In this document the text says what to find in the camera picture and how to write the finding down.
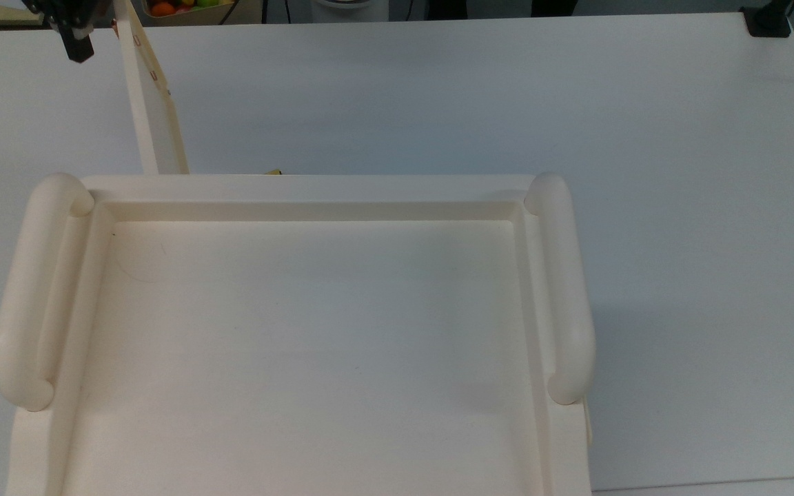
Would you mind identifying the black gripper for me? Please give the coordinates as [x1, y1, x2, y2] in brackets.
[23, 0, 106, 64]

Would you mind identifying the cream cabinet door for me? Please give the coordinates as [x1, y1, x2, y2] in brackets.
[112, 0, 190, 175]

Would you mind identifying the cream wooden cabinet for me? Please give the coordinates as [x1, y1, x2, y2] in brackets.
[0, 172, 596, 496]

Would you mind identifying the basket of fruit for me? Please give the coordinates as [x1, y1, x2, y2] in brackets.
[141, 0, 236, 27]

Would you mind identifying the black table clamp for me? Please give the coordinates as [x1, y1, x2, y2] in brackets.
[741, 0, 794, 38]

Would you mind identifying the cream rounded cabinet handle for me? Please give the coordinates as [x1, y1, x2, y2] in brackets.
[0, 173, 95, 413]
[524, 172, 596, 406]

